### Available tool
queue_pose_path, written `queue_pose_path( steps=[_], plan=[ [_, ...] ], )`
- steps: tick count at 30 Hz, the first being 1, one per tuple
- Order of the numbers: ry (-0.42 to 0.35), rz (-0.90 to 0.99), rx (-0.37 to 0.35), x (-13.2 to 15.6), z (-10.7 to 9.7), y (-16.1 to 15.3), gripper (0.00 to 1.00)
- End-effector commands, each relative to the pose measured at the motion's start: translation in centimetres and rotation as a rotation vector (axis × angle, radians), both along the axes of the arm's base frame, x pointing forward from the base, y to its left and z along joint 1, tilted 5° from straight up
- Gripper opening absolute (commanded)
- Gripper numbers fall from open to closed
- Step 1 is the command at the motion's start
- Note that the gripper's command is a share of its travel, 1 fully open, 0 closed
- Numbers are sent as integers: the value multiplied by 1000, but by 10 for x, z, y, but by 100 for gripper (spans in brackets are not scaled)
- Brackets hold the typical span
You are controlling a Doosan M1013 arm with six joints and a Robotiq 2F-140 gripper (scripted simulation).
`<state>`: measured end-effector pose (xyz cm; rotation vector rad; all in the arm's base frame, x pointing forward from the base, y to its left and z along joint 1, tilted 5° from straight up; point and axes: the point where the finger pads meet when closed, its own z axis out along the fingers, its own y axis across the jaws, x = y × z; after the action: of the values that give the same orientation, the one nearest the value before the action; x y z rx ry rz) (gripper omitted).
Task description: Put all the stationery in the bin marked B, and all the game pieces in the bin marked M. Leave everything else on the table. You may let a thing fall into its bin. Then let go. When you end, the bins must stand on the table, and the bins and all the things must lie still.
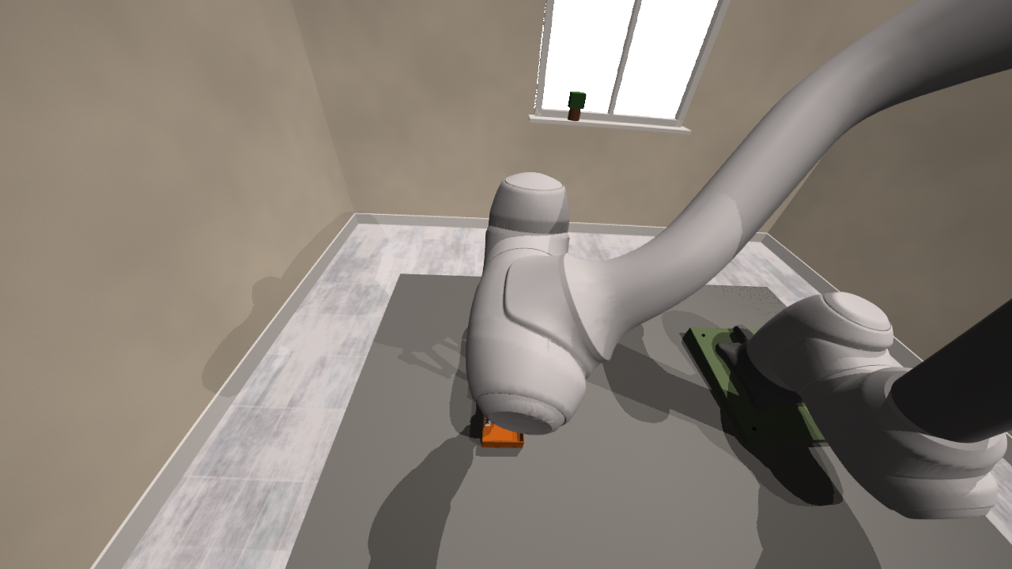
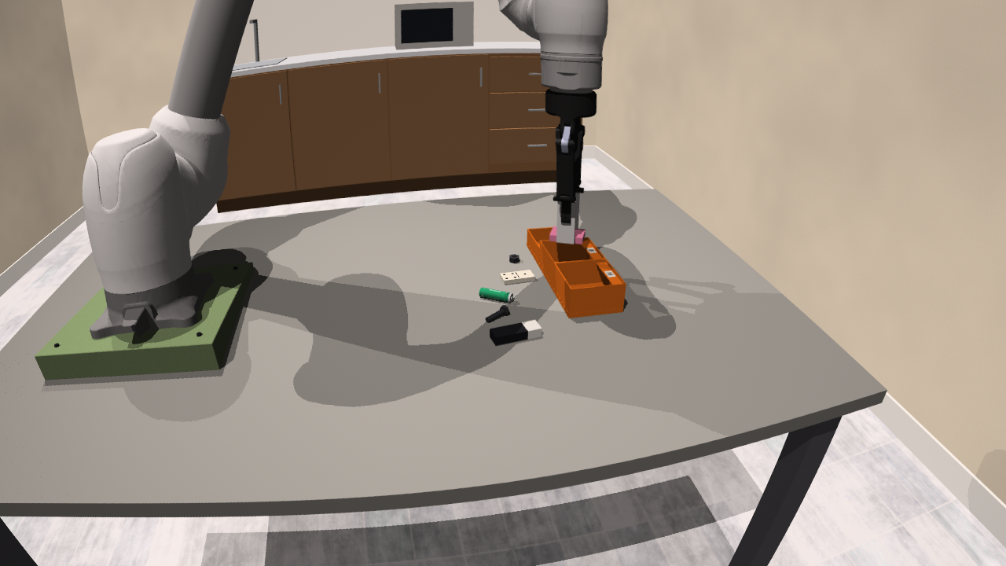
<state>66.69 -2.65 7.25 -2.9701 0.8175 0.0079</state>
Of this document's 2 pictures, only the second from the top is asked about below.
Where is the green battery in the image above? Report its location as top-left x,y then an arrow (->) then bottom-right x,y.
479,288 -> 513,303

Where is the white domino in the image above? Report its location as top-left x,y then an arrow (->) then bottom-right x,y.
500,270 -> 535,285

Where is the black and white eraser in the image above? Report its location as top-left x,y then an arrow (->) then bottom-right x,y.
490,320 -> 542,346

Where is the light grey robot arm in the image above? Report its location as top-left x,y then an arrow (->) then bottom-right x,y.
83,0 -> 608,340

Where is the orange rack of bins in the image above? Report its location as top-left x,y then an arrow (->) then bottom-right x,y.
527,227 -> 626,318

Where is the black bolt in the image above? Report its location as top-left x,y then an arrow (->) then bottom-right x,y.
486,305 -> 509,322

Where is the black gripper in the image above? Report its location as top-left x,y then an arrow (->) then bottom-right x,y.
545,89 -> 597,244

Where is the pink rectangular block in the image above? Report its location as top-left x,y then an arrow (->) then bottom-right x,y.
549,226 -> 586,244

